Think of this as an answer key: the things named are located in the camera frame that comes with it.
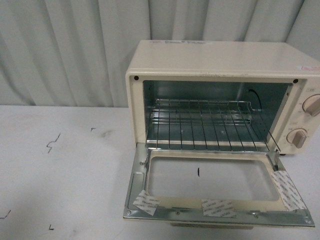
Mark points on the beige oven door handle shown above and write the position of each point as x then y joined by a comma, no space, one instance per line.
212,228

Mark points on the cream oven door with window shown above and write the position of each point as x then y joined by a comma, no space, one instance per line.
236,185

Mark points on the cream Toshiba toaster oven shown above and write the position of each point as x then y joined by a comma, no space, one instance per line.
275,77

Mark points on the lower beige oven knob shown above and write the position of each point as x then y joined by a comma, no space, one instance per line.
297,137

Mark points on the beige oven knob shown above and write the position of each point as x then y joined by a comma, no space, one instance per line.
297,137
311,105

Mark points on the upper beige oven knob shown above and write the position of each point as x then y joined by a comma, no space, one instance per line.
311,105

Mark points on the white pleated curtain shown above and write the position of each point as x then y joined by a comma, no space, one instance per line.
76,52

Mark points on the metal wire oven rack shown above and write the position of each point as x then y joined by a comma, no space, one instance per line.
208,125

